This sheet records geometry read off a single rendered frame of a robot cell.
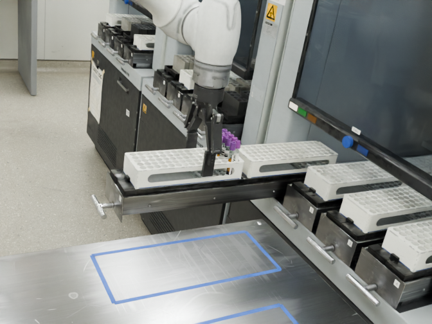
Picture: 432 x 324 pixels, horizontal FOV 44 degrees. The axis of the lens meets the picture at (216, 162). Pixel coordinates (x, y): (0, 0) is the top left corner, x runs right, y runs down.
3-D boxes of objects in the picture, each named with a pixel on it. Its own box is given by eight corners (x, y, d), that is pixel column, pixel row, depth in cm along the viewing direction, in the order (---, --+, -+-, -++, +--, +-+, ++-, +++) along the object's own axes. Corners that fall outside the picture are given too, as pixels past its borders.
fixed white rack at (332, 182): (382, 177, 158) (387, 159, 156) (406, 194, 150) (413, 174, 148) (301, 186, 144) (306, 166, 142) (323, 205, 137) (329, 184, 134)
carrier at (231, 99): (242, 118, 181) (245, 101, 179) (236, 119, 180) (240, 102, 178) (225, 106, 190) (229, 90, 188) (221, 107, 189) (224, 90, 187)
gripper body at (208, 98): (188, 78, 130) (184, 113, 134) (203, 89, 124) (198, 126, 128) (215, 78, 134) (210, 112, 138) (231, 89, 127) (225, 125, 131)
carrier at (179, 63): (188, 76, 217) (189, 62, 214) (182, 76, 216) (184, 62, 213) (176, 68, 226) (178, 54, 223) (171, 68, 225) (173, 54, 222)
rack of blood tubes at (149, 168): (224, 166, 149) (227, 146, 146) (241, 182, 141) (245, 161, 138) (121, 174, 135) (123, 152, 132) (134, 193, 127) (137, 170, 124)
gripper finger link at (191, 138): (188, 134, 139) (186, 133, 139) (184, 158, 142) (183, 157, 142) (198, 134, 140) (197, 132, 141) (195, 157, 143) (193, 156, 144)
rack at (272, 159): (314, 159, 163) (318, 140, 161) (333, 173, 156) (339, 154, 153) (229, 165, 150) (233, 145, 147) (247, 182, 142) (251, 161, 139)
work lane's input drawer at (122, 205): (314, 174, 169) (321, 148, 166) (341, 195, 159) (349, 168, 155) (87, 197, 135) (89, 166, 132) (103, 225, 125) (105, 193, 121)
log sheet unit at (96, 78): (88, 111, 321) (91, 53, 306) (100, 128, 299) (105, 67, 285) (84, 111, 320) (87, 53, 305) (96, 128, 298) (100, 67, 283)
